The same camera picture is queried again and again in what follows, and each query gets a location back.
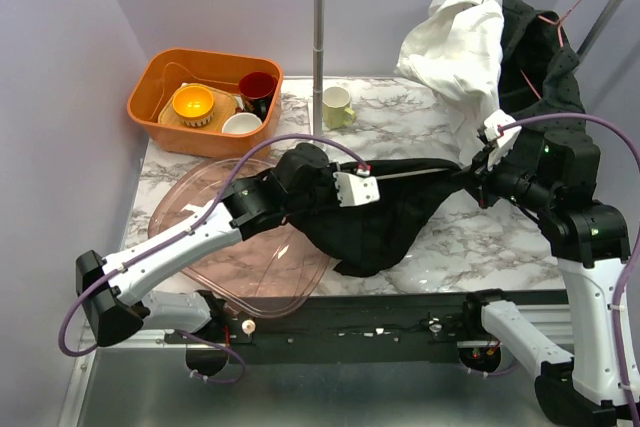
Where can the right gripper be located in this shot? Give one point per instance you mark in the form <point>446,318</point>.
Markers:
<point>480,178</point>

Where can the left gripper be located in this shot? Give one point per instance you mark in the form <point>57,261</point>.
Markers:
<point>333,201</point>

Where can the plain black garment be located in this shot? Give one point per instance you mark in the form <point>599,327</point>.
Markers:
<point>368,239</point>

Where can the black dotted garment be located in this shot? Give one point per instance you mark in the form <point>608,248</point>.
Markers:
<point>537,69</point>

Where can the white skirt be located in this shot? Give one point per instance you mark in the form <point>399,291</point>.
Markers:
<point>456,52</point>

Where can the pink wire hanger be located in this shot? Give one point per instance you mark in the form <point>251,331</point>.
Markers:
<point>565,12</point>

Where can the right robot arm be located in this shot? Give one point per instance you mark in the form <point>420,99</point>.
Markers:
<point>597,382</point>

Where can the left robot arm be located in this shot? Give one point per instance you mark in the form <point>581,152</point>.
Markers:
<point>118,292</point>

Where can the yellow-green mug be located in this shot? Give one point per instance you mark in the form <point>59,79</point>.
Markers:
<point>337,111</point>

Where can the clear pink plastic basin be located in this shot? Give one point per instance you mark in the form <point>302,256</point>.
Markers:
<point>268,276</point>

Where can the white bowl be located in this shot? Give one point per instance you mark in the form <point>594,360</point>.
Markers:
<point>241,123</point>

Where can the red and black mug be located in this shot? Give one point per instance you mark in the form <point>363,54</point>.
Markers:
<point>257,91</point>

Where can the yellow woven plate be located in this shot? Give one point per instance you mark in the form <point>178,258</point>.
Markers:
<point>225,106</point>

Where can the yellow bowl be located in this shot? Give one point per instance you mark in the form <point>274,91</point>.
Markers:
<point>193,104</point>

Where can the orange plastic bin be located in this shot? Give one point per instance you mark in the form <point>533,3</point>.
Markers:
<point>168,70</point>

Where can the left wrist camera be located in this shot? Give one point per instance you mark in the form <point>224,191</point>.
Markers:
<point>356,189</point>

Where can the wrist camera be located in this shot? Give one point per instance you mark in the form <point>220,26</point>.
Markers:
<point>356,189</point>
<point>501,132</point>

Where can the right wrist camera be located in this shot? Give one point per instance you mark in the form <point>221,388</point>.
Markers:
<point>501,132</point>

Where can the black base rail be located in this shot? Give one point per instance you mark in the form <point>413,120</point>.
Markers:
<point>269,329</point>

